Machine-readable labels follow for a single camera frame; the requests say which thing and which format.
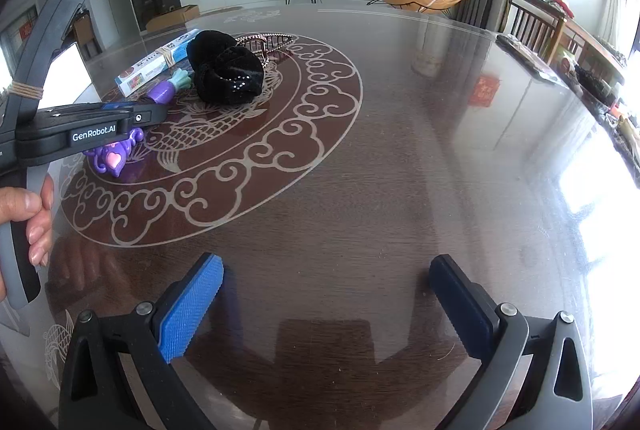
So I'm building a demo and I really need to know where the brown cardboard box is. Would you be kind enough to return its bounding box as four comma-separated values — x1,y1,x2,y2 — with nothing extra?
145,4,200,32

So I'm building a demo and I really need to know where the purple toy water gun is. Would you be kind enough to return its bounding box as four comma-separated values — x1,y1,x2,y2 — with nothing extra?
81,67,194,183

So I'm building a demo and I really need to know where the white cardboard storage box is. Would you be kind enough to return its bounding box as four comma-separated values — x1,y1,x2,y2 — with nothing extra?
0,41,94,112

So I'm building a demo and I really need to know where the pearl hair claw clip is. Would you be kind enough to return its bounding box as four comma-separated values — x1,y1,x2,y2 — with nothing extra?
235,32,298,68

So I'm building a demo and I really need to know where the blue white medicine box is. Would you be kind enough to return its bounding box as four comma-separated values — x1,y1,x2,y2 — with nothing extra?
115,29,201,98

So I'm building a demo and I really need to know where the person's left hand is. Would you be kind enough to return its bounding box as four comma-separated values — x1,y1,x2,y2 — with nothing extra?
1,170,54,310

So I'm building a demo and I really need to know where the dark wooden dining chair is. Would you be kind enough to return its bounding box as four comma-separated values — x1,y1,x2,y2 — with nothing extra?
498,0,567,64

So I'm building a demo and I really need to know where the black velvet pouch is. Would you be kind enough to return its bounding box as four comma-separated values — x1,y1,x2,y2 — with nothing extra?
186,30,264,106

